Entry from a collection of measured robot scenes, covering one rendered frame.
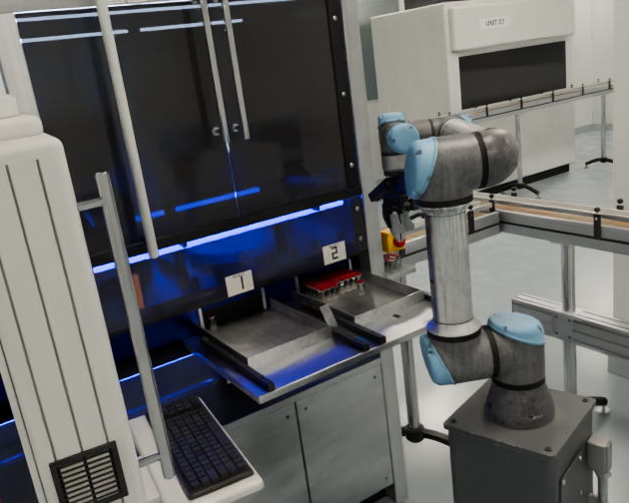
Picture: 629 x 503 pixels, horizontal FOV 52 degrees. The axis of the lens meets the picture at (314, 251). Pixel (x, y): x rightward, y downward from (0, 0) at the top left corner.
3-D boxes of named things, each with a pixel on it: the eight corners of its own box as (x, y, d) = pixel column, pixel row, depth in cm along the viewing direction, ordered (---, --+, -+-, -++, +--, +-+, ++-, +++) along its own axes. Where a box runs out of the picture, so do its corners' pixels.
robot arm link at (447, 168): (501, 387, 139) (487, 133, 124) (432, 399, 139) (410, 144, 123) (482, 363, 151) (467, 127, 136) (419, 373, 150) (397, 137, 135)
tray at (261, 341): (196, 333, 194) (194, 322, 193) (272, 307, 207) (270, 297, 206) (249, 370, 166) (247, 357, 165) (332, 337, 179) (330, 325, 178)
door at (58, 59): (74, 258, 164) (14, 13, 148) (238, 216, 187) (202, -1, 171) (75, 259, 164) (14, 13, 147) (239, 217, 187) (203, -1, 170)
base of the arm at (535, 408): (565, 403, 149) (564, 364, 146) (538, 436, 138) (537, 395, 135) (502, 388, 159) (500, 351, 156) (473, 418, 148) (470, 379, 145)
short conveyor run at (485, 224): (369, 281, 229) (365, 239, 224) (344, 272, 242) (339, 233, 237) (503, 234, 263) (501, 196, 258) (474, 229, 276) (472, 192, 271)
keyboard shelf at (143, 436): (94, 440, 162) (92, 431, 162) (201, 403, 174) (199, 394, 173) (131, 547, 123) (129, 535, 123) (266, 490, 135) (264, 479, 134)
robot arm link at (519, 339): (555, 380, 140) (554, 322, 136) (494, 390, 139) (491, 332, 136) (532, 356, 152) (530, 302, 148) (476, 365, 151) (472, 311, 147)
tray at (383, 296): (293, 299, 211) (291, 289, 210) (356, 277, 224) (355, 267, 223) (355, 327, 183) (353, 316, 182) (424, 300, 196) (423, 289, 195)
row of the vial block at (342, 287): (314, 300, 207) (313, 287, 205) (359, 284, 216) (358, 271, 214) (318, 302, 205) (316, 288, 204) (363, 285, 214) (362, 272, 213)
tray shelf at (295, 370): (182, 345, 192) (181, 339, 191) (368, 278, 226) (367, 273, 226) (260, 404, 152) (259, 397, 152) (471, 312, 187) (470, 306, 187)
